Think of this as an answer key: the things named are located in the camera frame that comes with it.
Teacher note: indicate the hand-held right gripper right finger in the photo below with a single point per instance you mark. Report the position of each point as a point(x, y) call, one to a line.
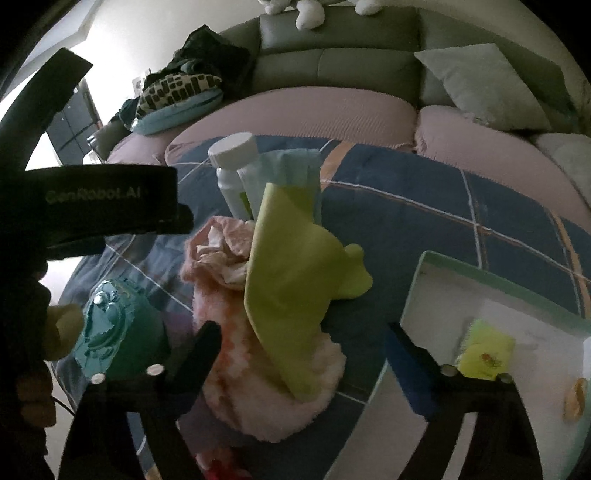
point(408, 369)

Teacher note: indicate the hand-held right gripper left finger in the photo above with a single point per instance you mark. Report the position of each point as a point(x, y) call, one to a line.
point(203, 350)

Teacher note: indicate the pink white fuzzy towel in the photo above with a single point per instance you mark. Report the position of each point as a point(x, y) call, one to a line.
point(249, 369)

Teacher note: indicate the white box with green rim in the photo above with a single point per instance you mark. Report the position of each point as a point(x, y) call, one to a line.
point(443, 295)

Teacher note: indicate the yellow-green cloth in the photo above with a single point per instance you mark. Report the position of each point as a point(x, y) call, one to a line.
point(295, 286)

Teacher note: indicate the person's left hand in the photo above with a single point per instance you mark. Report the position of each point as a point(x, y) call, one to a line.
point(34, 399)

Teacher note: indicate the yellow-green packet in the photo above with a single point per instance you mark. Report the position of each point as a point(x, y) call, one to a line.
point(485, 353)

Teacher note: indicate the dark glass cabinet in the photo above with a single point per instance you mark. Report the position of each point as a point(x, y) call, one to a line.
point(74, 120)

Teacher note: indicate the pink beige crumpled cloth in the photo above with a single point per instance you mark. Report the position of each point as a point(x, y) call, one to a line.
point(217, 258)

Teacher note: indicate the teal cushion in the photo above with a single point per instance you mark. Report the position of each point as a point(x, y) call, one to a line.
point(175, 117)

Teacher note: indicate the pale yellow sponge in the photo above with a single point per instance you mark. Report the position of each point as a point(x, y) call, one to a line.
point(62, 332)

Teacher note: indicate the white bottle with green label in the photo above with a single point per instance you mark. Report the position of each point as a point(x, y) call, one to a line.
point(228, 189)

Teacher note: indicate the leopard print cushion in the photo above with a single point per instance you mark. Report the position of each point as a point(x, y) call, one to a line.
point(180, 90)

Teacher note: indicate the white capped bottle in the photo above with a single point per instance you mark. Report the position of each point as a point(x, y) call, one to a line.
point(233, 147)

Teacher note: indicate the blue plaid quilt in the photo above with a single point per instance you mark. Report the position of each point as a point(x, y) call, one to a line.
point(401, 207)

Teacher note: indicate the pile of dark clothes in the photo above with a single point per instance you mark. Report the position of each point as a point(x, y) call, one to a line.
point(207, 50)

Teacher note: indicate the light blue cloth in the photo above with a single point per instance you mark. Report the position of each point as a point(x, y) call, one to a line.
point(291, 168)

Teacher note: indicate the pink waffle bed cover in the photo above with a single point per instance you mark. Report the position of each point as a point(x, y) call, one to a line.
point(295, 115)
point(485, 152)

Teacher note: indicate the light green pillow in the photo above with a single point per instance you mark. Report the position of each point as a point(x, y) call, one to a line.
point(485, 83)
point(570, 154)

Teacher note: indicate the grey white husky plush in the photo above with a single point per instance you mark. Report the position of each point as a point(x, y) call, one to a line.
point(309, 11)

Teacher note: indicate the grey upholstered headboard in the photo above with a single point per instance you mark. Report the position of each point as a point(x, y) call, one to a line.
point(351, 41)

